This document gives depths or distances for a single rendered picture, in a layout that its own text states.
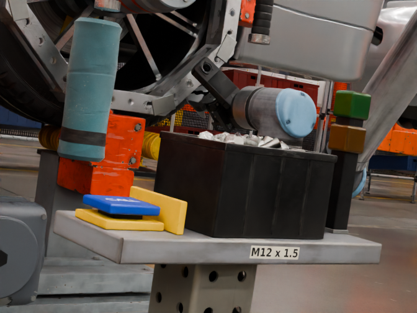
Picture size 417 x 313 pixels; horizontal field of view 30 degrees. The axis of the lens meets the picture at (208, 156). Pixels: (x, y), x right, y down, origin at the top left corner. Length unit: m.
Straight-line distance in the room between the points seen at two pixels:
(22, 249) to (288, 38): 1.03
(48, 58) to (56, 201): 0.36
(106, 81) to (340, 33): 0.92
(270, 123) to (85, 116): 0.35
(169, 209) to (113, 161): 0.68
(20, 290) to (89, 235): 0.44
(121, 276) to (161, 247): 0.86
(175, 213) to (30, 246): 0.44
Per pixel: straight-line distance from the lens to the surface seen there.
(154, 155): 1.68
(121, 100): 1.61
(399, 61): 1.44
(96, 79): 1.44
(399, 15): 4.23
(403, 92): 1.46
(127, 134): 1.62
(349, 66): 2.23
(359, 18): 2.26
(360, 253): 1.11
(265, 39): 1.53
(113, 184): 1.61
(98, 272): 1.72
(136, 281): 1.77
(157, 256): 0.89
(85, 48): 1.44
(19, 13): 1.51
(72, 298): 1.73
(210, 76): 1.64
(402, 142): 5.73
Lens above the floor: 0.60
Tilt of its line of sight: 3 degrees down
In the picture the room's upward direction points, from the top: 8 degrees clockwise
